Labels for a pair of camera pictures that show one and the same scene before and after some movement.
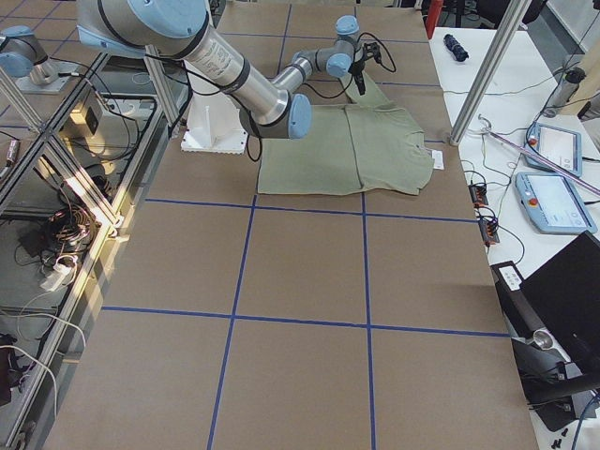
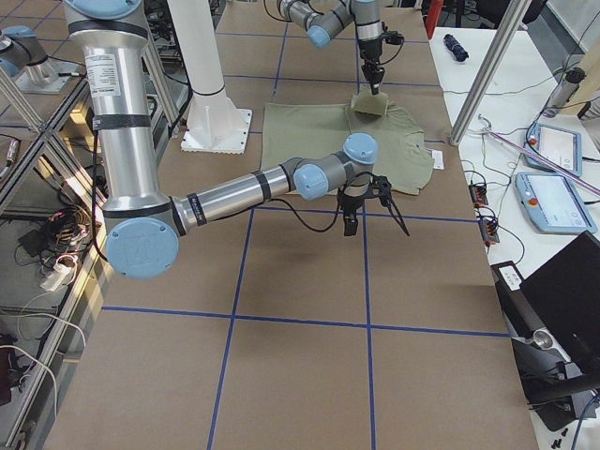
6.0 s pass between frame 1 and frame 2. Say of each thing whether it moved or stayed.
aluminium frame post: stayed
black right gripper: moved
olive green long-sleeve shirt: stayed
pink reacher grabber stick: stayed
